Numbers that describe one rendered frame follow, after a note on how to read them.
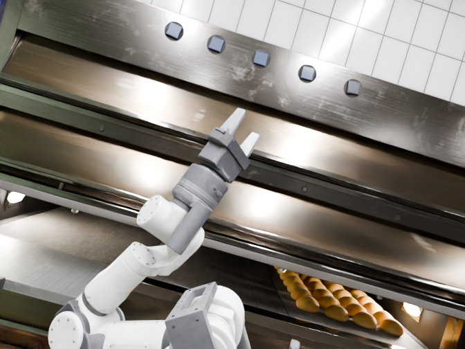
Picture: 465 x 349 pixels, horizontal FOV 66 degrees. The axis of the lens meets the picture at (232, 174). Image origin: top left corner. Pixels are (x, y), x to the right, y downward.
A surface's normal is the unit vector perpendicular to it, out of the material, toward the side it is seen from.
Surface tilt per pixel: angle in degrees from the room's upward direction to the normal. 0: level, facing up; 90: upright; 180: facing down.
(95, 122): 90
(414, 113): 90
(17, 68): 70
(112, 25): 90
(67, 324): 83
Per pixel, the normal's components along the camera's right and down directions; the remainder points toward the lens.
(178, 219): 0.51, 0.13
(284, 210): 0.15, -0.29
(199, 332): -0.09, 0.00
